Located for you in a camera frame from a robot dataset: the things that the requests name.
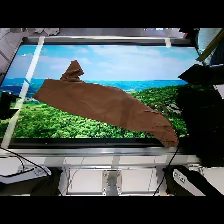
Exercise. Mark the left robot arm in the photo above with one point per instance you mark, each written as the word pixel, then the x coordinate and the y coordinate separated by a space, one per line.
pixel 20 180

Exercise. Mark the brown garment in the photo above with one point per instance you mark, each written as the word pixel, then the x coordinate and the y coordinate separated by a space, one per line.
pixel 100 104

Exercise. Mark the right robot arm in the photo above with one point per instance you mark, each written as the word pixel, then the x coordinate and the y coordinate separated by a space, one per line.
pixel 186 181

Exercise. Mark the silver frame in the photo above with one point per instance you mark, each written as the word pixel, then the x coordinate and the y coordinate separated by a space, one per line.
pixel 113 152

